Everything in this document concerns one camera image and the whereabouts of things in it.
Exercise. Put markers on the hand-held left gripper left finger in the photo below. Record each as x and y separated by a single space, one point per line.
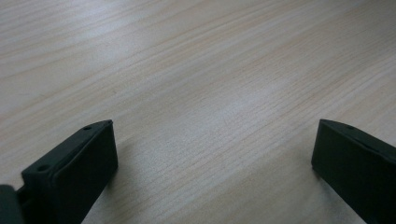
71 174

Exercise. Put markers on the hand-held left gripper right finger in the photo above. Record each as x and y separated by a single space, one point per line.
355 169

